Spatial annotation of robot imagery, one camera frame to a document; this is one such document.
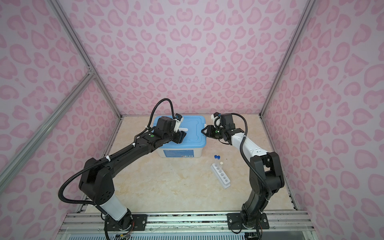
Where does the blue plastic bin lid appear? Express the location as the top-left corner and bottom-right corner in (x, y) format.
(161, 116), (207, 150)

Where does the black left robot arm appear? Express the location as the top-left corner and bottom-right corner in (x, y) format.
(79, 114), (187, 230)

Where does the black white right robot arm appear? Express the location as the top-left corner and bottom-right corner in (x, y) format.
(201, 113), (285, 229)

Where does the white plastic storage bin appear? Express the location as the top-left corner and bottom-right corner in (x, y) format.
(155, 142), (207, 158)

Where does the white test tube rack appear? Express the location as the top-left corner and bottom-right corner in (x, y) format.
(211, 163), (231, 189)

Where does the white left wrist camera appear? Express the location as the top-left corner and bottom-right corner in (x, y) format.
(174, 114), (184, 133)

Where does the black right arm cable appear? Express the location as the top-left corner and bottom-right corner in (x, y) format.
(227, 112), (272, 193)

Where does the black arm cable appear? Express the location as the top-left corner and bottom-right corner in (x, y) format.
(57, 98), (176, 206)
(227, 112), (272, 193)

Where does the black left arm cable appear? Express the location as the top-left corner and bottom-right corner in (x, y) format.
(57, 98), (176, 206)

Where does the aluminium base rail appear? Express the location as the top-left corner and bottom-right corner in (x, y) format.
(57, 210), (318, 240)

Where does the diagonal aluminium frame bar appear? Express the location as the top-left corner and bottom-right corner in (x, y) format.
(1, 71), (95, 193)

